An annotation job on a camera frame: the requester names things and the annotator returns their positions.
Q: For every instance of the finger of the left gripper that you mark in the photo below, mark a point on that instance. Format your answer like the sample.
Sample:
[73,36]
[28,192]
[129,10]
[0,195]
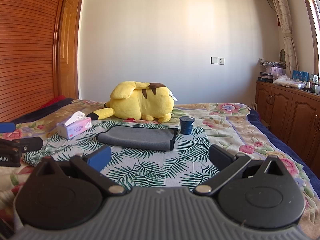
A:
[23,145]
[7,127]

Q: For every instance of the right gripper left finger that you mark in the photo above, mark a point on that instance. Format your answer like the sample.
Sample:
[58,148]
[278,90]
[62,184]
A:
[79,176]

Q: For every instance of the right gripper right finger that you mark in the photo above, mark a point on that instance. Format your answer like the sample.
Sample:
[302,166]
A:
[240,175]

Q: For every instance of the grey microfiber towel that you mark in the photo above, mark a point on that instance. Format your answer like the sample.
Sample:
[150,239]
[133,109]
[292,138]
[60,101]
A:
[139,137]

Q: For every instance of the dark blue blanket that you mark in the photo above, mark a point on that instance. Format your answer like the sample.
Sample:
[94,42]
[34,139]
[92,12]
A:
[45,111]

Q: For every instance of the palm leaf pattern cloth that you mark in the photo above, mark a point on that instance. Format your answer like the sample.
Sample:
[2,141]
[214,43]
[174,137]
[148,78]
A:
[187,165]

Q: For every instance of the pink tissue box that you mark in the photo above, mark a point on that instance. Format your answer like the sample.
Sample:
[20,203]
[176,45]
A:
[74,125]

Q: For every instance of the red blanket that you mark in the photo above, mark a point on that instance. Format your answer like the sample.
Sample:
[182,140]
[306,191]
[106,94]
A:
[53,101]

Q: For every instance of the dark blue plastic cup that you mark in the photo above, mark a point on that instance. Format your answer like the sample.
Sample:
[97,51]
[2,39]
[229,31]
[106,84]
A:
[186,124]

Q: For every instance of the wooden sideboard cabinet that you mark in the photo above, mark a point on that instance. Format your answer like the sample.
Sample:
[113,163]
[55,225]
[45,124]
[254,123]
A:
[293,117]

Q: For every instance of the yellow Pikachu plush toy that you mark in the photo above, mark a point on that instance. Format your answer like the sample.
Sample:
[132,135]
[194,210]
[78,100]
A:
[138,100]

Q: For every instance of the stack of dark books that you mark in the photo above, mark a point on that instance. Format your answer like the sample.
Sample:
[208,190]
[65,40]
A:
[265,77]

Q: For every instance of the crumpled plastic bag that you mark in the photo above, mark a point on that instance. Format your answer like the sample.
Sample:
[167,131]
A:
[285,81]

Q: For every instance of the pink storage box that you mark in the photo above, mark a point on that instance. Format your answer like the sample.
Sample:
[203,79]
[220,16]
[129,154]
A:
[276,71]

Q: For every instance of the blue gift box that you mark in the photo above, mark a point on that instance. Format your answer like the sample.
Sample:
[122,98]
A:
[300,76]

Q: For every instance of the wooden slatted wardrobe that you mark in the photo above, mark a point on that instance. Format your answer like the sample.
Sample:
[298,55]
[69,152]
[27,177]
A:
[39,45]

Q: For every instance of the beige patterned curtain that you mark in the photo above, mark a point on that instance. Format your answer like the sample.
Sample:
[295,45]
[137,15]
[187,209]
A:
[284,17]

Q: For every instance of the white wall socket plate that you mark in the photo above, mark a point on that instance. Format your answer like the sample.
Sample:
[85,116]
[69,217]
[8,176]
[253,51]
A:
[217,60]

